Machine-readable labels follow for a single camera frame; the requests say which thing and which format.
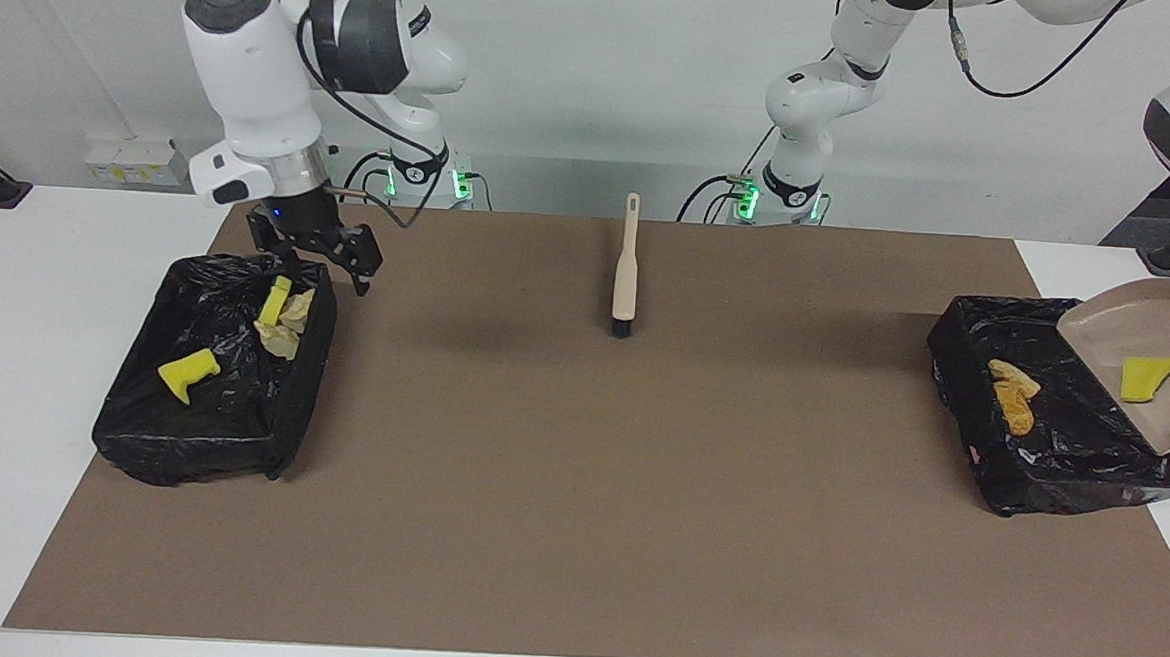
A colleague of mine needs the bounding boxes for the large notched yellow sponge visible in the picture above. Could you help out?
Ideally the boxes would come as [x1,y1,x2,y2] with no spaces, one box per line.
[155,345,223,407]

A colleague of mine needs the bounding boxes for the yellow sponge with green side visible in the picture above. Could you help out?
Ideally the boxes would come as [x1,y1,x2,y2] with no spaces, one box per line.
[259,274,293,327]

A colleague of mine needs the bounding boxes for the pale bread chunk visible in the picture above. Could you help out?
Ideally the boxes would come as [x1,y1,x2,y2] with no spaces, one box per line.
[251,319,304,362]

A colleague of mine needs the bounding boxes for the bin with black bag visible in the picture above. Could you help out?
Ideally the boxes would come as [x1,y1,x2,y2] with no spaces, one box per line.
[88,246,341,496]
[917,290,1170,526]

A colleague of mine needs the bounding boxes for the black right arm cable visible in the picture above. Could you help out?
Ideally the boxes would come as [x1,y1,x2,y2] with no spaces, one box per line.
[285,0,455,232]

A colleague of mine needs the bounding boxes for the beige hand brush black bristles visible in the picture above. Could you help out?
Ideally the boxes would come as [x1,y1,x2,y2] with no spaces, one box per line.
[611,192,644,338]

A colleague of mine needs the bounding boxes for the yellow sponge piece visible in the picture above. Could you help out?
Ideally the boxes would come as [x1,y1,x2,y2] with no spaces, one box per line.
[1119,355,1170,405]

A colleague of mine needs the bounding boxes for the large striped croissant piece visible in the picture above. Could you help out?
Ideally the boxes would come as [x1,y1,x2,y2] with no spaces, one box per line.
[279,287,316,335]

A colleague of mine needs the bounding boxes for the small striped croissant piece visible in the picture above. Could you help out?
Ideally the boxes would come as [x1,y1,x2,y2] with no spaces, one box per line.
[987,359,1043,398]

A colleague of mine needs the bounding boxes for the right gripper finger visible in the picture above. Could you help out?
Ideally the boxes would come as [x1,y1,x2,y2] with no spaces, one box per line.
[320,219,387,300]
[241,219,303,281]

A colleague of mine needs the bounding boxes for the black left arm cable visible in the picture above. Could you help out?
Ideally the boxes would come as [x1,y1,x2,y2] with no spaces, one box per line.
[943,0,1134,105]

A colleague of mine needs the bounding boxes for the beige plastic dustpan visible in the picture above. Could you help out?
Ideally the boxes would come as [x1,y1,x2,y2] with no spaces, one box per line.
[1049,272,1170,455]

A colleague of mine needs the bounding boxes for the brown table mat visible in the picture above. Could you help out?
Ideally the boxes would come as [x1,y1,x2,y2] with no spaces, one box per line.
[1,186,1170,657]

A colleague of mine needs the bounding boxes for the black base cable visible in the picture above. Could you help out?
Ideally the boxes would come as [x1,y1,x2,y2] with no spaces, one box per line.
[339,149,397,206]
[676,123,782,227]

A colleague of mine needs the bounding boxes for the white wall power box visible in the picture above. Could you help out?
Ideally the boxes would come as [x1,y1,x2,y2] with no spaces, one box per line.
[84,135,193,189]

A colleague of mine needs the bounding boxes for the orange corn-textured bread roll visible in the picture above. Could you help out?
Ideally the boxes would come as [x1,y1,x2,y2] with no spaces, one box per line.
[992,382,1038,437]

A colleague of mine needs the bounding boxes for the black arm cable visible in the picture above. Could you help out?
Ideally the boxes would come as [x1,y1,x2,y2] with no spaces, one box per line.
[943,0,1134,105]
[285,0,455,232]

